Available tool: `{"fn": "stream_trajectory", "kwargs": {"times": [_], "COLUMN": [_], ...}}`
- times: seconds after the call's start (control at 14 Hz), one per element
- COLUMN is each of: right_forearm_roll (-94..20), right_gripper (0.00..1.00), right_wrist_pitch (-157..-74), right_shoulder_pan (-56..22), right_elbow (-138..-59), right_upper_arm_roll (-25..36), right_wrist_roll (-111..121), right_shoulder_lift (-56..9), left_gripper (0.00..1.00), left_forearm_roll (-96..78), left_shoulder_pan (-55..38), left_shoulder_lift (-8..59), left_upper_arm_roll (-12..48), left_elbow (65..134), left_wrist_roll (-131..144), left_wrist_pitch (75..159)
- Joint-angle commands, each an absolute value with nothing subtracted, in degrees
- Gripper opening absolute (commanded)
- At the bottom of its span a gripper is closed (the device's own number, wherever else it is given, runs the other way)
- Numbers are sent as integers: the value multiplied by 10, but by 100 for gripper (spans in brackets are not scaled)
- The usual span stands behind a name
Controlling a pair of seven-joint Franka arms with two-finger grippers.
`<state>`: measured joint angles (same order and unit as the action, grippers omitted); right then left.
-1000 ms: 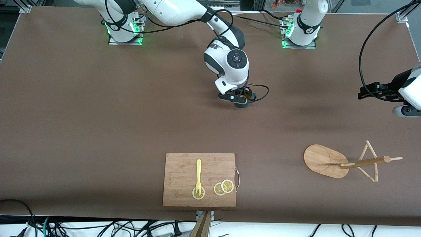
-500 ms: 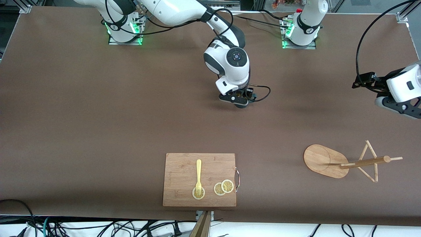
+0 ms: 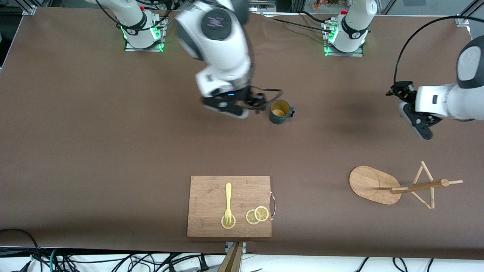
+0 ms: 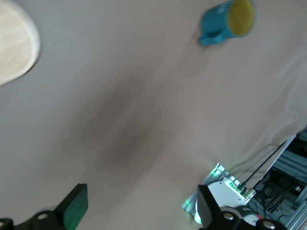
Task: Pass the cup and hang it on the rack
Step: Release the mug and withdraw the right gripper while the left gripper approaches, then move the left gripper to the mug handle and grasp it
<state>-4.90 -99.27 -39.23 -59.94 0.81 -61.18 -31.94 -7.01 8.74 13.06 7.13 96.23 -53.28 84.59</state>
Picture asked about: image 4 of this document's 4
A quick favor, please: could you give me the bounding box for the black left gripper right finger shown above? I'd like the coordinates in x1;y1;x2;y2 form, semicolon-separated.
197;184;286;230

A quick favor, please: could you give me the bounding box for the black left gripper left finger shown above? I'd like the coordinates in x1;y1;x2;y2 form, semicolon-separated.
0;183;89;230

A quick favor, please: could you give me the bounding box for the teal ribbed cup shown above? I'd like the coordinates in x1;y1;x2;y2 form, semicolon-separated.
198;0;257;47

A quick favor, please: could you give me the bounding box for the wooden mug rack with pegs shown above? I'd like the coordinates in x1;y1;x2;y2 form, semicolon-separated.
0;0;42;87

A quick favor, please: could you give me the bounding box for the brown table cover cloth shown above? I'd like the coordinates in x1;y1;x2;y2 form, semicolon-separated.
0;0;307;230

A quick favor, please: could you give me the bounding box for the black base cable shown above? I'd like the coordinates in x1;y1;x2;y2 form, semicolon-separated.
242;140;293;189

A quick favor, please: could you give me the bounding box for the aluminium extrusion table frame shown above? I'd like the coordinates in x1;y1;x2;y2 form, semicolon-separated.
247;128;307;230

